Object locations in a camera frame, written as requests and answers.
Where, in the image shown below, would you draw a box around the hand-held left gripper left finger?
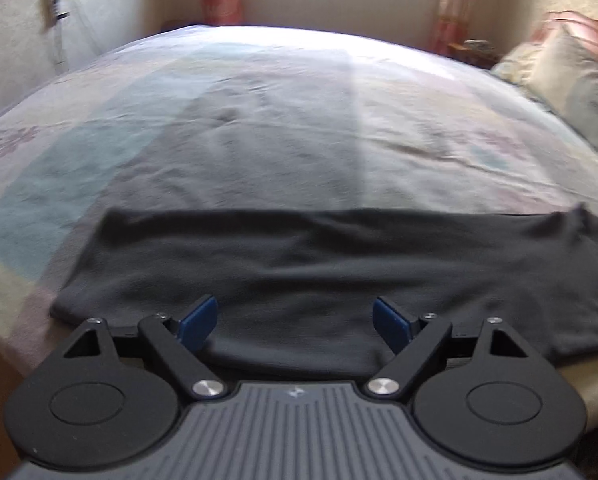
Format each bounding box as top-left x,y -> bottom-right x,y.
61,294 -> 228,403

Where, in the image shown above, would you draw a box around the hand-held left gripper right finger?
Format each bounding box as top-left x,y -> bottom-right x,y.
364,296 -> 530,403

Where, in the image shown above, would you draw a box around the dark grey pants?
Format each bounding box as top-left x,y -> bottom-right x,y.
49,202 -> 598,378

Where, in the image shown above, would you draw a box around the bed with patchwork floral sheet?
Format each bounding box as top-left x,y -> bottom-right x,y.
0,25 -> 598,431

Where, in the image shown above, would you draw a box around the wooden nightstand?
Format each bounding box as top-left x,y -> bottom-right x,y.
449,42 -> 500,68

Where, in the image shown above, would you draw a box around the small pale pillow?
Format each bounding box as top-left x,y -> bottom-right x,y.
489,40 -> 545,86

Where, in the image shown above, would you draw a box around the large pale printed pillow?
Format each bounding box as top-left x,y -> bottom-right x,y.
526,25 -> 598,156

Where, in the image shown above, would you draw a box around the wooden carved headboard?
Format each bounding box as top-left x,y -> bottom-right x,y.
539,10 -> 598,61

